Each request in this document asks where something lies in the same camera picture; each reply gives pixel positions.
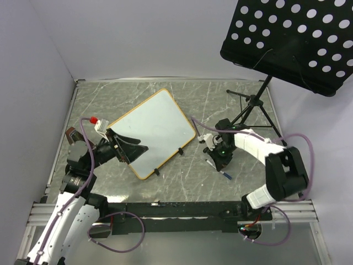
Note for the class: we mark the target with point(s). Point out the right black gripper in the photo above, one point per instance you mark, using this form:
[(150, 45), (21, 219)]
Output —
[(220, 162)]

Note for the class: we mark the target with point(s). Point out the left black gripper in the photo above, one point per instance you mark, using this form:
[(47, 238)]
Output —
[(130, 151)]

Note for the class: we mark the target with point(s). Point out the blue marker cap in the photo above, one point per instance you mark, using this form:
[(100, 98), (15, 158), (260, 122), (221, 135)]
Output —
[(226, 175)]

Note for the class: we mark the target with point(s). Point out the yellow framed whiteboard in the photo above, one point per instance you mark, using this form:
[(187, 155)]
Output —
[(161, 126)]

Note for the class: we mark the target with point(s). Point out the blue whiteboard marker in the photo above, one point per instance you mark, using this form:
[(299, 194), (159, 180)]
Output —
[(210, 163)]

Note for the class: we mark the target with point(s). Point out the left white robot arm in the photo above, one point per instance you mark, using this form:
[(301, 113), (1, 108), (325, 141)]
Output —
[(77, 208)]

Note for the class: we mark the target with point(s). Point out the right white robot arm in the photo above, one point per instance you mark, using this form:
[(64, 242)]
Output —
[(285, 173)]

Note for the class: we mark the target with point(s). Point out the brown whiteboard eraser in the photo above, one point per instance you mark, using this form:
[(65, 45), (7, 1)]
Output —
[(73, 135)]

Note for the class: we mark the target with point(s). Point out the black base crossbar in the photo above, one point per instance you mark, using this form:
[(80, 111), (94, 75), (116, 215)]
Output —
[(225, 216)]

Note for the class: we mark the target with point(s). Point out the black perforated music stand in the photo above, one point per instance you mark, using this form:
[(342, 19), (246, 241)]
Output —
[(305, 43)]

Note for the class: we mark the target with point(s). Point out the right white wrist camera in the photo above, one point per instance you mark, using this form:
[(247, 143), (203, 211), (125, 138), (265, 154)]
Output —
[(209, 140)]

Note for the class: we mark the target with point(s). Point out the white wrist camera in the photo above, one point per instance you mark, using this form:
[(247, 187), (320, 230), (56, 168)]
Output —
[(209, 140), (100, 126)]

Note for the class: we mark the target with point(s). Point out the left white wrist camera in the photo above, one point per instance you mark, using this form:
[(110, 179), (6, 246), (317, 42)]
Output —
[(100, 126)]

